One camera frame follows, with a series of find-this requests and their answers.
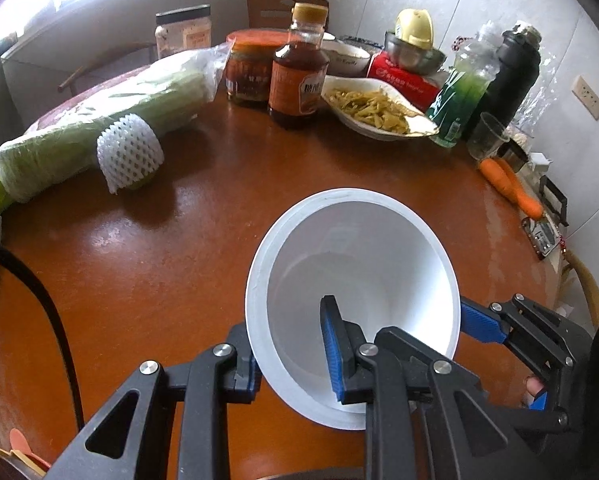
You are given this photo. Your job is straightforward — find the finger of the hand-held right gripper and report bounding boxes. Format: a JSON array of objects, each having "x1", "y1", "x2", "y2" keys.
[
  {"x1": 374, "y1": 326, "x2": 573, "y2": 433},
  {"x1": 460, "y1": 292, "x2": 587, "y2": 377}
]

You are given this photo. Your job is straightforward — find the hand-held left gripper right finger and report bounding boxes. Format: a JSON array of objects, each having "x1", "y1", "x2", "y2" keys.
[{"x1": 319, "y1": 295, "x2": 553, "y2": 480}]

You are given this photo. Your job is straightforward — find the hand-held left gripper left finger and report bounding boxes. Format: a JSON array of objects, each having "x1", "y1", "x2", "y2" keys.
[{"x1": 52, "y1": 322, "x2": 262, "y2": 480}]

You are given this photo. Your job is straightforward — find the orange plate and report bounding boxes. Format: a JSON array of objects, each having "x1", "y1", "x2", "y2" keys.
[{"x1": 0, "y1": 426, "x2": 54, "y2": 478}]

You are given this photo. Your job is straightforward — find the yellow shell-shaped plate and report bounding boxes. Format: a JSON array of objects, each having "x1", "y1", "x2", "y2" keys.
[{"x1": 0, "y1": 452, "x2": 50, "y2": 476}]

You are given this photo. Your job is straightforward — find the small metal gadget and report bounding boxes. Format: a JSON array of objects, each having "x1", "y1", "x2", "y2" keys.
[{"x1": 522, "y1": 217, "x2": 565, "y2": 261}]

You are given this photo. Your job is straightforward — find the wooden chair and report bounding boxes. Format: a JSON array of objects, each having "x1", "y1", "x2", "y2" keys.
[
  {"x1": 559, "y1": 250, "x2": 599, "y2": 326},
  {"x1": 246, "y1": 0, "x2": 331, "y2": 36}
]

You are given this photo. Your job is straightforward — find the orange carrot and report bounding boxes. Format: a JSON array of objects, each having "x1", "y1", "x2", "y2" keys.
[
  {"x1": 499, "y1": 160, "x2": 545, "y2": 220},
  {"x1": 479, "y1": 157, "x2": 523, "y2": 196}
]

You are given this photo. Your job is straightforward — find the small metal cup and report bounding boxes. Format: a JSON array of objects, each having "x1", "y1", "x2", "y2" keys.
[{"x1": 497, "y1": 140, "x2": 530, "y2": 173}]

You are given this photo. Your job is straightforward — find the clear plastic cup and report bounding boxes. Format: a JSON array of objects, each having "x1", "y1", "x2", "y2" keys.
[{"x1": 467, "y1": 111, "x2": 509, "y2": 162}]

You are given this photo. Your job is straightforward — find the white oval plate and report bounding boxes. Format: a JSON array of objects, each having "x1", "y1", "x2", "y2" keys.
[{"x1": 321, "y1": 75, "x2": 440, "y2": 142}]

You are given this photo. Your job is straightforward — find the green drink bottle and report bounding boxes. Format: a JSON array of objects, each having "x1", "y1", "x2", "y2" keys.
[{"x1": 426, "y1": 20, "x2": 503, "y2": 149}]

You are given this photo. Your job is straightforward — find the pickled vegetable strips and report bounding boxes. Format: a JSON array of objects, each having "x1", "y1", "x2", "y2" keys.
[{"x1": 327, "y1": 87, "x2": 413, "y2": 136}]

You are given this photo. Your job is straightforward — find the black thermos flask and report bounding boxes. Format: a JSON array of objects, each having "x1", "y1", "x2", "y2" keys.
[{"x1": 462, "y1": 21, "x2": 543, "y2": 143}]

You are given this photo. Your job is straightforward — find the red tissue box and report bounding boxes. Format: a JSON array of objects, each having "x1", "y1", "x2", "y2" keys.
[{"x1": 367, "y1": 50, "x2": 447, "y2": 113}]

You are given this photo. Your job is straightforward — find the small steel bowl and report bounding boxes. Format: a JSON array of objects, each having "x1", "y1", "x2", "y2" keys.
[{"x1": 383, "y1": 30, "x2": 447, "y2": 76}]

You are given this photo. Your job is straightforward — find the brown sauce bottle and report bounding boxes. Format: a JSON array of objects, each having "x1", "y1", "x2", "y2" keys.
[{"x1": 268, "y1": 2, "x2": 331, "y2": 128}]

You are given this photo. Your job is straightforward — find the white ceramic bowl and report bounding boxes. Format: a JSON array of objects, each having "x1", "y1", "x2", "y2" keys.
[{"x1": 319, "y1": 39, "x2": 373, "y2": 78}]

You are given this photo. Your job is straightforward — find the red-lidded sauce jar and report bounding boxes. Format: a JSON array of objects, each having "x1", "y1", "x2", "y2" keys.
[{"x1": 224, "y1": 29, "x2": 289, "y2": 107}]

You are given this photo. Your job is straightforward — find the yellow round plastic object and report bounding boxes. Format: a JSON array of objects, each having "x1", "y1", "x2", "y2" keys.
[{"x1": 395, "y1": 8, "x2": 435, "y2": 50}]

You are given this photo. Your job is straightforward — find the wrapped napa cabbage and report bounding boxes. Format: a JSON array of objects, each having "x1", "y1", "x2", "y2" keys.
[{"x1": 0, "y1": 42, "x2": 235, "y2": 204}]

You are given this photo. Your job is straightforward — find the black-lidded clear jar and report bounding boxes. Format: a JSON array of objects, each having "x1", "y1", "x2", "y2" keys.
[{"x1": 154, "y1": 4, "x2": 213, "y2": 61}]

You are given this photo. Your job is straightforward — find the black cable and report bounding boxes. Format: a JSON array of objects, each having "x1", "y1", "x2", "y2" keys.
[{"x1": 0, "y1": 242, "x2": 86, "y2": 428}]

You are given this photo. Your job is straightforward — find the white wall outlet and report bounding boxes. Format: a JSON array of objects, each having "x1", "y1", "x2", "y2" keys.
[{"x1": 572, "y1": 75, "x2": 599, "y2": 121}]

